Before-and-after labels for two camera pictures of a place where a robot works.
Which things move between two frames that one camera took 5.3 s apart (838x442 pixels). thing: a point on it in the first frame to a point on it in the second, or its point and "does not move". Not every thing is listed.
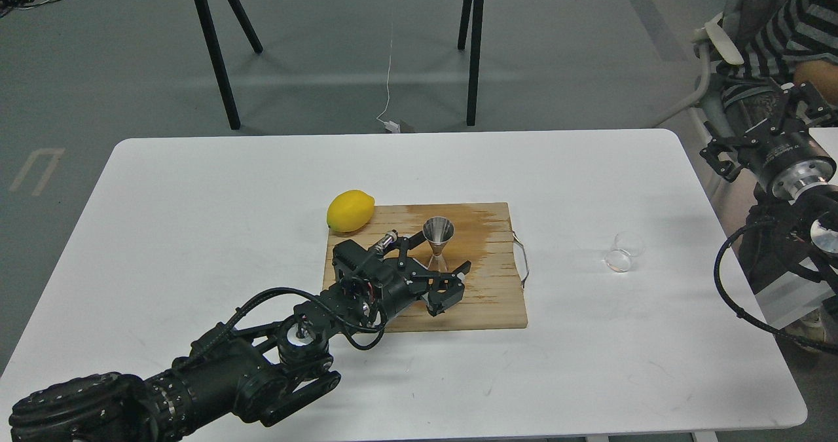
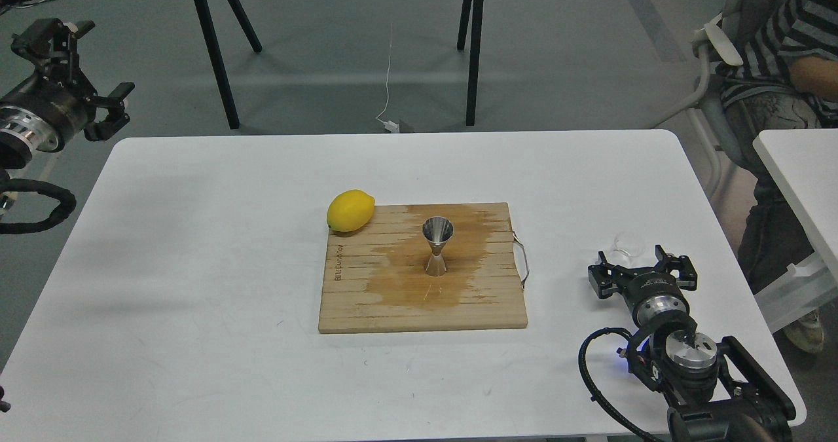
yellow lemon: [350, 211] does not move
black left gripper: [397, 281] to [48, 113]
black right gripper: [781, 151] to [648, 292]
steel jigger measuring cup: [438, 230] does not move
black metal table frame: [473, 6] does not move
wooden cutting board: [493, 296] does not move
